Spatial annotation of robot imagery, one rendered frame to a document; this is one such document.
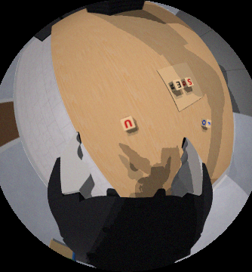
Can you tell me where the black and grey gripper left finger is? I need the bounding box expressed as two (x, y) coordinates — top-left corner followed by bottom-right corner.
(48, 131), (94, 238)

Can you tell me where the beige letter block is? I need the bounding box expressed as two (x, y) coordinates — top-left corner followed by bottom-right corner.
(120, 116), (136, 131)
(201, 118), (211, 128)
(168, 79), (184, 92)
(181, 77), (194, 88)

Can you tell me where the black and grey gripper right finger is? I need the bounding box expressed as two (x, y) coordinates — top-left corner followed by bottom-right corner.
(171, 138), (213, 234)

